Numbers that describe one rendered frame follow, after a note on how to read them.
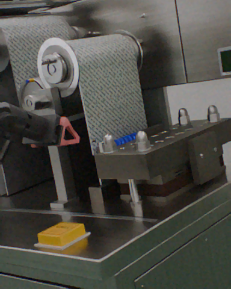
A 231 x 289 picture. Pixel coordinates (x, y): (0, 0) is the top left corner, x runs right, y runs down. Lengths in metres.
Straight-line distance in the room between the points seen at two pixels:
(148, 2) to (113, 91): 0.30
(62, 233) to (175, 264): 0.25
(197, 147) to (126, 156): 0.19
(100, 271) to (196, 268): 0.31
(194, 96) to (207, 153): 2.96
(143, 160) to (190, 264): 0.24
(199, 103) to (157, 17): 2.77
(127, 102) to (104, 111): 0.10
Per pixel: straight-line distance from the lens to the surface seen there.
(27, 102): 1.33
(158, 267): 1.13
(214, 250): 1.30
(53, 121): 1.18
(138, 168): 1.20
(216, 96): 4.19
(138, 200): 1.27
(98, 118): 1.35
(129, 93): 1.45
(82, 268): 1.03
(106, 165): 1.26
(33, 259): 1.13
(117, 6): 1.63
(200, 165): 1.31
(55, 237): 1.09
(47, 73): 1.35
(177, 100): 4.39
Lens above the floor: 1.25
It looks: 8 degrees down
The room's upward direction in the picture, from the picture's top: 11 degrees counter-clockwise
